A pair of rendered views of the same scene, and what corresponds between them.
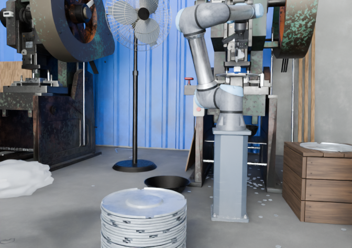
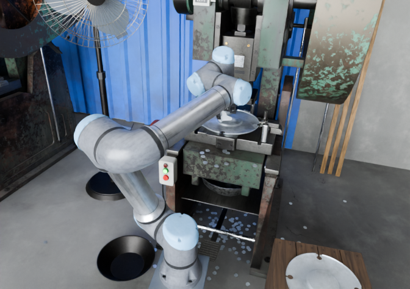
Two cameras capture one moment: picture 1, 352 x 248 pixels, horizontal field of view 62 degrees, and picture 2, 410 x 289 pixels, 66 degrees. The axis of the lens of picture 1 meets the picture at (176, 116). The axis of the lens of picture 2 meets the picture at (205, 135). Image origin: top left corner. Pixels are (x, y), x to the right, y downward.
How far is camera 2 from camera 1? 118 cm
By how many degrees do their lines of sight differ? 25
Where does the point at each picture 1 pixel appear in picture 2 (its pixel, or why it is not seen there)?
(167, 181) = (133, 244)
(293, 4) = (319, 57)
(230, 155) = not seen: outside the picture
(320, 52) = (387, 24)
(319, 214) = not seen: outside the picture
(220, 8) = (138, 155)
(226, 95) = (168, 247)
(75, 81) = (30, 67)
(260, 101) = (254, 171)
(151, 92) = (147, 58)
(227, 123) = (169, 280)
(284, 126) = (315, 120)
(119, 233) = not seen: outside the picture
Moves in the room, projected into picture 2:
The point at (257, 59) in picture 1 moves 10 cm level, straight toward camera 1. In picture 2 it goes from (273, 77) to (269, 82)
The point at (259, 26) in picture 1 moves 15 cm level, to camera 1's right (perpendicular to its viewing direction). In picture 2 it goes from (269, 53) to (305, 55)
